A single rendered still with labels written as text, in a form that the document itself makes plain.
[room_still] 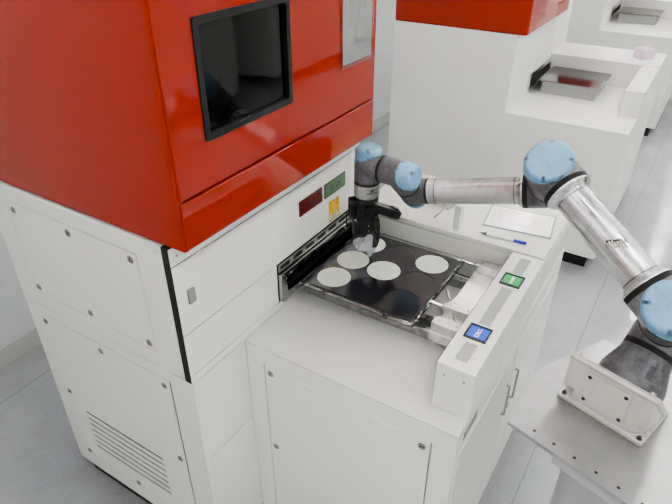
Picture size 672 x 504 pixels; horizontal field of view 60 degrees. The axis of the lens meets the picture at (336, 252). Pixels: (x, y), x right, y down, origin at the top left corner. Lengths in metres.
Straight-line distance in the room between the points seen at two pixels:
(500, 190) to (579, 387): 0.54
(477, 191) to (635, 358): 0.57
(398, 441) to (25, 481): 1.55
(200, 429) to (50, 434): 1.16
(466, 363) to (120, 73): 0.94
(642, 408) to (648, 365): 0.09
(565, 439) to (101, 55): 1.26
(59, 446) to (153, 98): 1.80
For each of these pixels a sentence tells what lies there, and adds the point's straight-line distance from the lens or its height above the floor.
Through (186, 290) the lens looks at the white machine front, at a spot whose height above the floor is 1.09.
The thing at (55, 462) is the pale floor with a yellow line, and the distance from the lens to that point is 2.62.
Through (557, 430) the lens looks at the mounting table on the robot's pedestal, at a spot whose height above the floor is 0.82.
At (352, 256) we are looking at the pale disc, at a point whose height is 0.90.
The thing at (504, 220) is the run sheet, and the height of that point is 0.97.
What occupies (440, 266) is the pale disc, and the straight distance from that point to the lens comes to 1.80.
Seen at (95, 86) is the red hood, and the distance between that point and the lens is 1.27.
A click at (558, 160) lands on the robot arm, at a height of 1.34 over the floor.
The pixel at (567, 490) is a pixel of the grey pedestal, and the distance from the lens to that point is 1.74.
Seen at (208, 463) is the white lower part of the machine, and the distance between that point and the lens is 1.77.
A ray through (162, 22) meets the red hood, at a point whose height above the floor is 1.68.
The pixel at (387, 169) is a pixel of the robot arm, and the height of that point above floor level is 1.23.
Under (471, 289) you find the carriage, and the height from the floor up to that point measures 0.88.
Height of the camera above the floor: 1.89
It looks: 33 degrees down
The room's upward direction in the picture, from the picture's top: straight up
